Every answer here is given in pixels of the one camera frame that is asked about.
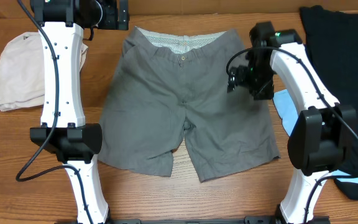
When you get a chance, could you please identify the grey shorts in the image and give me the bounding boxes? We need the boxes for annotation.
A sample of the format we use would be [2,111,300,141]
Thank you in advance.
[98,27,280,182]

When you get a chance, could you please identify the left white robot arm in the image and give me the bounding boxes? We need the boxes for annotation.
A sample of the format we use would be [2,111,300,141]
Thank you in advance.
[30,0,129,223]

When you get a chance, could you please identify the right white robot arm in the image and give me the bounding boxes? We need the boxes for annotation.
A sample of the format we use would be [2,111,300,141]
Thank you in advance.
[226,22,356,224]

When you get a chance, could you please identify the light blue garment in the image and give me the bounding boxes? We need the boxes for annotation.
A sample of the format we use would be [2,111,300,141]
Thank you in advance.
[273,90,358,184]

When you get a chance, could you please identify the black garment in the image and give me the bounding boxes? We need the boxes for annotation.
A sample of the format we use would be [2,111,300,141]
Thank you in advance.
[300,6,358,200]

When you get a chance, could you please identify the beige folded garment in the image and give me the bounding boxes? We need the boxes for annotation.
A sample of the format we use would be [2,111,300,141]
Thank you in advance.
[0,32,89,112]

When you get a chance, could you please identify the cardboard backboard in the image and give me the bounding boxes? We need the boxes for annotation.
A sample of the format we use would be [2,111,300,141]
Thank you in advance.
[0,0,358,19]

